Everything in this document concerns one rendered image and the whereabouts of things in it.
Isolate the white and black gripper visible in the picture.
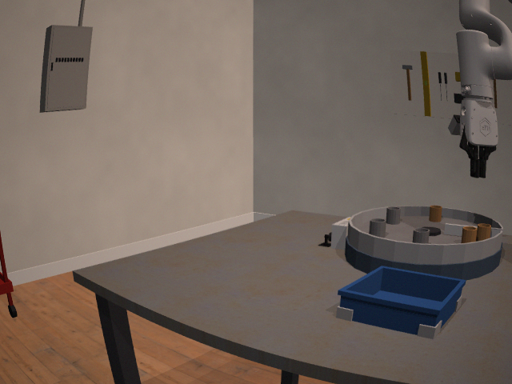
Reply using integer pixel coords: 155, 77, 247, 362
459, 98, 498, 178

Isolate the bronze bushing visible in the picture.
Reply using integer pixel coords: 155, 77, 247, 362
476, 224, 491, 242
429, 206, 442, 222
461, 226, 477, 243

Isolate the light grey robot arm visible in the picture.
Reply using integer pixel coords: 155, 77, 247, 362
456, 0, 512, 100

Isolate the blue plastic tray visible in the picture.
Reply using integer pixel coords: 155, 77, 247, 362
336, 266, 466, 339

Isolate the grey metal bushing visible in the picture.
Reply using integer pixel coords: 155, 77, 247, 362
369, 218, 386, 238
413, 228, 430, 244
386, 206, 401, 225

